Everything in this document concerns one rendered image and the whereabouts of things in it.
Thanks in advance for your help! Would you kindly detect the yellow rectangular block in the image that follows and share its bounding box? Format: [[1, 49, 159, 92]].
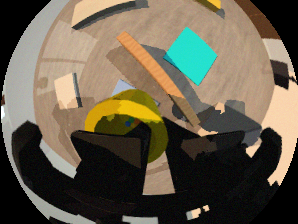
[[197, 0, 221, 12]]

